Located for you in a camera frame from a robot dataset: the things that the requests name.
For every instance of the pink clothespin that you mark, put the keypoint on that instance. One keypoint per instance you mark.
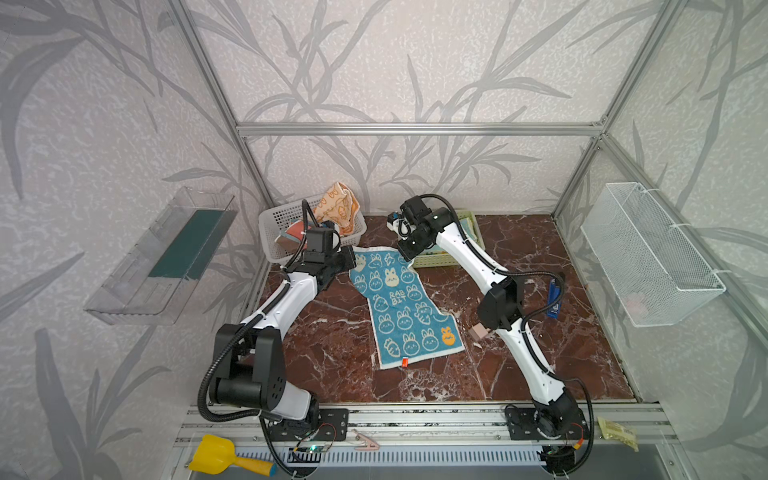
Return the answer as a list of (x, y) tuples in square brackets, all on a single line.
[(366, 443)]

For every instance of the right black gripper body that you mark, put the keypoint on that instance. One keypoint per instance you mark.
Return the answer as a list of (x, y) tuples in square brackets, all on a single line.
[(405, 245)]

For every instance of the white plastic laundry basket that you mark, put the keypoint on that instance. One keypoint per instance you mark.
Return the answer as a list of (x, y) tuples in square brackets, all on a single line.
[(280, 227)]

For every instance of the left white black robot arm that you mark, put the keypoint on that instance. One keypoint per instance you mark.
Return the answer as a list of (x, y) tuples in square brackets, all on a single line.
[(247, 376)]

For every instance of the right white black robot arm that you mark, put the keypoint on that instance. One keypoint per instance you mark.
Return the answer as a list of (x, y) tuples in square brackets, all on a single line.
[(501, 311)]

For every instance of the yellow paper tag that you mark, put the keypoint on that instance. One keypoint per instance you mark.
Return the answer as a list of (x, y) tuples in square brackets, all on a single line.
[(614, 431)]

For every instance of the green circuit board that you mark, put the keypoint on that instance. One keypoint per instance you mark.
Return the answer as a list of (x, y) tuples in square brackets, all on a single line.
[(312, 449)]

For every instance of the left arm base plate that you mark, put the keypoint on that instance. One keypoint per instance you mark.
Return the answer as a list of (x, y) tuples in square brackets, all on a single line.
[(324, 424)]

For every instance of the clear acrylic wall shelf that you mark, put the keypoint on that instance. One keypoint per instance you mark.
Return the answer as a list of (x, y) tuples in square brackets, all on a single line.
[(156, 279)]

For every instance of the teal patterned towel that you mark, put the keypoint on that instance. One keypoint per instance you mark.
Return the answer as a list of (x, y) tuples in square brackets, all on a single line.
[(408, 327)]

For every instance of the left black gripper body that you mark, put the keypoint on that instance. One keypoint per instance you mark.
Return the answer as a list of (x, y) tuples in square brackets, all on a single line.
[(346, 258)]

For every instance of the red patterned towel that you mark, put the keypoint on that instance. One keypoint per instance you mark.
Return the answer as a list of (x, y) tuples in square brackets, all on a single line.
[(291, 237)]

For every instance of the aluminium front rail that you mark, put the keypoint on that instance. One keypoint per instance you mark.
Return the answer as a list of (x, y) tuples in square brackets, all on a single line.
[(451, 423)]

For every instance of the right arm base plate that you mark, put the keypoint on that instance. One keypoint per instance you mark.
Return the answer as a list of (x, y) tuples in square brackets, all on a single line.
[(523, 423)]

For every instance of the white wire mesh basket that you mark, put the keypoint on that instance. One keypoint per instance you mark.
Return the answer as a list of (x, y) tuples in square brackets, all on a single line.
[(658, 275)]

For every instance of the orange patterned towel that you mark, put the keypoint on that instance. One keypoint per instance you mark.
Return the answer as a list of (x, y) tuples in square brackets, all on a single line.
[(339, 205)]

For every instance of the green plastic basket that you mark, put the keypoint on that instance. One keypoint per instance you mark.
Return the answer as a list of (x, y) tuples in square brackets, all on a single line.
[(442, 255)]

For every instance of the yellow plastic scoop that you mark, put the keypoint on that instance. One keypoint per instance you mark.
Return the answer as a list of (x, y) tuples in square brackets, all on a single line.
[(215, 454)]

